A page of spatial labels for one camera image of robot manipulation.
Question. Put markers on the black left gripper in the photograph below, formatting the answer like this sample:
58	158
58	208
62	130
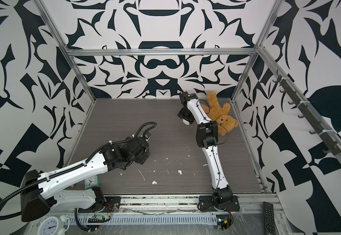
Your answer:
143	157

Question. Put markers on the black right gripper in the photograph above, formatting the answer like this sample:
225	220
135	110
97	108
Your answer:
190	119

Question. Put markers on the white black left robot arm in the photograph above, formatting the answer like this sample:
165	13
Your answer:
38	191

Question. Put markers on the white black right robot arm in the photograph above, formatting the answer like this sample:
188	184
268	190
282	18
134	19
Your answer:
207	140

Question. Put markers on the brown teddy bear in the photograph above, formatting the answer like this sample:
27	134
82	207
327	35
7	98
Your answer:
220	114

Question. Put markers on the teal white small object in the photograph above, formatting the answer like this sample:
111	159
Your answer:
91	182

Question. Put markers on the green circuit board left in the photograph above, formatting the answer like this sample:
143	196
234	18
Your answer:
99	218

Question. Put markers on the green circuit board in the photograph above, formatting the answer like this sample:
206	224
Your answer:
99	218
224	221

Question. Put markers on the green circuit board right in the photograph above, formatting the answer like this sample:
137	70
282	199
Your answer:
224	221

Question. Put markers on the white analog clock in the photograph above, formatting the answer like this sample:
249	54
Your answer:
49	226

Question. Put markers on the black remote control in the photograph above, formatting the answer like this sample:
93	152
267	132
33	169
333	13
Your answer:
269	219

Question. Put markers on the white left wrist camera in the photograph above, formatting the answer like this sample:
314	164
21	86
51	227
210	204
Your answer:
147	136

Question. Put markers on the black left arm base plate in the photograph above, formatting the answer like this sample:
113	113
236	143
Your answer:
112	202

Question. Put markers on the white slotted cable duct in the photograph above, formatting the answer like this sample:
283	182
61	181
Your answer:
152	219

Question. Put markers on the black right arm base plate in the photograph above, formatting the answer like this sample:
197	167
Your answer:
210	204

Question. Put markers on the aluminium mounting rail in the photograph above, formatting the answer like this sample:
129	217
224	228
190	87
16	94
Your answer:
177	203

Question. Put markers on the black wall hook rack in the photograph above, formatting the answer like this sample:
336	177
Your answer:
308	111

